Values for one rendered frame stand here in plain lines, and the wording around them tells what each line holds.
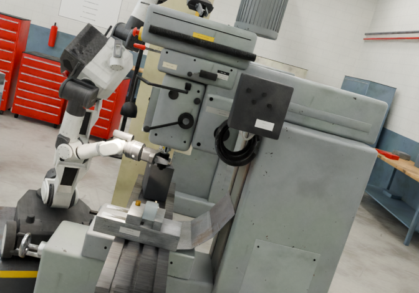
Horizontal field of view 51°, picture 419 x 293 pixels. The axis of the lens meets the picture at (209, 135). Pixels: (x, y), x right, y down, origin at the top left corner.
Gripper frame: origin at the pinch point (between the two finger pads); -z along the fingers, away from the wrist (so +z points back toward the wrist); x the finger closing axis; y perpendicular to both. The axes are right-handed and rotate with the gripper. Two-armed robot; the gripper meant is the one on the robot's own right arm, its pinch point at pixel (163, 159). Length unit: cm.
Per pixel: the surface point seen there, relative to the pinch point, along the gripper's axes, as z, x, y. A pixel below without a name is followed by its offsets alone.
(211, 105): -16.3, -8.0, -32.2
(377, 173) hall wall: -248, 696, 89
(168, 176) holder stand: 0.2, 20.8, 13.8
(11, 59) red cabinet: 354, 380, 39
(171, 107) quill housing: 0.1, -10.3, -26.3
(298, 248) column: -71, -5, 17
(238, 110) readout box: -31, -30, -36
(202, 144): -17.1, -7.8, -14.5
